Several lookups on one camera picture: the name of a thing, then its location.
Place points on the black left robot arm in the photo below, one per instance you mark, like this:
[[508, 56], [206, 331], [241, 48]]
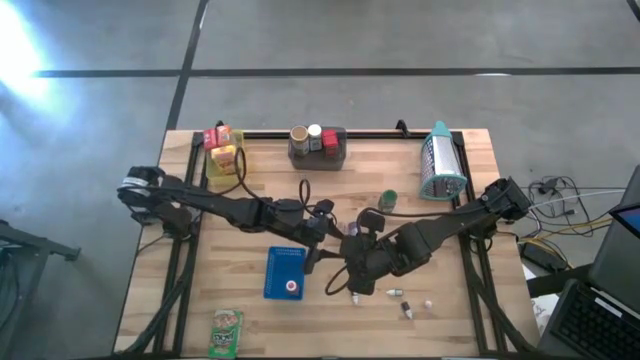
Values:
[[225, 207]]

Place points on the black aluminium table frame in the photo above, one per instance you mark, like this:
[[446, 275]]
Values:
[[275, 135]]

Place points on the yellow Corn Pops cereal box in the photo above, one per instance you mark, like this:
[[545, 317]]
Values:
[[223, 157]]

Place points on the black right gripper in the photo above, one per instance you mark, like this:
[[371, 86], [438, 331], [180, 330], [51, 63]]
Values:
[[370, 257]]

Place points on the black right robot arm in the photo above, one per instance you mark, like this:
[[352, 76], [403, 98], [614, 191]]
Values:
[[450, 225]]

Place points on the white-lidded glass spice jar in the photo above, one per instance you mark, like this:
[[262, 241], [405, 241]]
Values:
[[314, 132]]

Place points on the grey laptop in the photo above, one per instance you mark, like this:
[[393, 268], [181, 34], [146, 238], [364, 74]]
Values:
[[590, 320]]

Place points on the teal-framed metal box grater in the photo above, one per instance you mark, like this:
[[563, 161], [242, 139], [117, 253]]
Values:
[[442, 160]]

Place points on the black metal stand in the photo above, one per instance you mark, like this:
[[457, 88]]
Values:
[[30, 242]]

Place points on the black table clamp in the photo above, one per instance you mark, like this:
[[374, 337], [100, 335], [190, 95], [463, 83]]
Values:
[[402, 129], [220, 126]]

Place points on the green-lidded spice jar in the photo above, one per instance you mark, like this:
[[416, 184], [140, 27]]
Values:
[[387, 200]]

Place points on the red icing bottle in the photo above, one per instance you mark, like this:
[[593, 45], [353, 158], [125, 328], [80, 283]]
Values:
[[291, 286]]

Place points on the blue lit screen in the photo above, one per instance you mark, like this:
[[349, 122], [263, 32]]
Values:
[[631, 220]]

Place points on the tan-lidded brown spice jar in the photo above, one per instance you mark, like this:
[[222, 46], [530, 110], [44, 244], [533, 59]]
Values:
[[299, 137]]

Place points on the red-lidded spice tin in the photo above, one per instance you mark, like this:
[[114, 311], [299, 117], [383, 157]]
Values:
[[330, 140]]

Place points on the green Apple Jacks cereal box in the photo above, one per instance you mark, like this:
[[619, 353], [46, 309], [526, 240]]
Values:
[[225, 332]]

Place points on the clear yellow plastic bin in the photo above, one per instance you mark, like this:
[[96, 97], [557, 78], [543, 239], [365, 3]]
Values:
[[212, 177]]

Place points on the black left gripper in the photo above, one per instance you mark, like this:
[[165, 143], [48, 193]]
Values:
[[312, 230]]

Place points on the blue plastic basket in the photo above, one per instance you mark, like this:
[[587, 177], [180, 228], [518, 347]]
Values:
[[280, 272]]

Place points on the dark grey plastic bin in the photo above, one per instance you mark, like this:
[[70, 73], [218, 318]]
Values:
[[320, 162]]

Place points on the black power brick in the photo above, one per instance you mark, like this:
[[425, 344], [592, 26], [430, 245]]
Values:
[[537, 256]]

